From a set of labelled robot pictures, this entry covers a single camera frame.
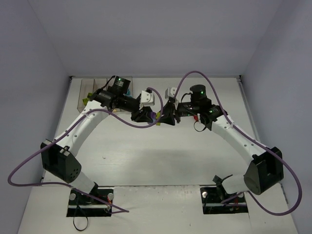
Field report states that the purple flower lego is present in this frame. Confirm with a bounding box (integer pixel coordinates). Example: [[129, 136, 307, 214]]
[[150, 112, 156, 122]]

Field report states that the lime green lego brick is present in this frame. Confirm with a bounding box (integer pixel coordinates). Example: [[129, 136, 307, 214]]
[[156, 112, 161, 126]]

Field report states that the teal lego brick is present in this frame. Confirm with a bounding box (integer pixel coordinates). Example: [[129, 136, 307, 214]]
[[125, 89, 131, 96]]

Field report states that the green printed lego brick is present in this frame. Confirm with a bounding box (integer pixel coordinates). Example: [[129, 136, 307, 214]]
[[82, 93, 92, 106]]

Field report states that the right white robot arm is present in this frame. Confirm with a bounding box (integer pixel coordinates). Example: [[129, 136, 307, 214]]
[[160, 84, 284, 195]]

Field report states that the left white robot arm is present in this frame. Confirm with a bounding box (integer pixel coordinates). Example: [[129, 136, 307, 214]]
[[40, 76, 155, 196]]

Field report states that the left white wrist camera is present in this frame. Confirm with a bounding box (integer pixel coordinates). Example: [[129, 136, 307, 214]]
[[139, 91, 155, 110]]

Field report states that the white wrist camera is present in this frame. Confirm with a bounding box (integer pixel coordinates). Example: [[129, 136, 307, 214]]
[[139, 91, 155, 110], [165, 87, 176, 100]]

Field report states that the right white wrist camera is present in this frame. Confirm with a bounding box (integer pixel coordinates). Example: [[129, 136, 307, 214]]
[[165, 87, 176, 100]]

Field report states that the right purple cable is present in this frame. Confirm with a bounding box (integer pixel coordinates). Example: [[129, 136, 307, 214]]
[[175, 70, 303, 216]]

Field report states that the purple cable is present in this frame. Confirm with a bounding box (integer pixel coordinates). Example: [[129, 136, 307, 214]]
[[175, 70, 303, 216], [7, 87, 164, 215]]

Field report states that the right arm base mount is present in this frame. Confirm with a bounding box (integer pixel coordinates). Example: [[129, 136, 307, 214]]
[[200, 175, 249, 215]]

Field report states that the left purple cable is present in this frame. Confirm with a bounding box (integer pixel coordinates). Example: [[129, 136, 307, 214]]
[[7, 87, 164, 215]]

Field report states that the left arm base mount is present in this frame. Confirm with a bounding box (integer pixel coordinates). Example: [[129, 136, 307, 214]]
[[66, 190, 112, 217]]

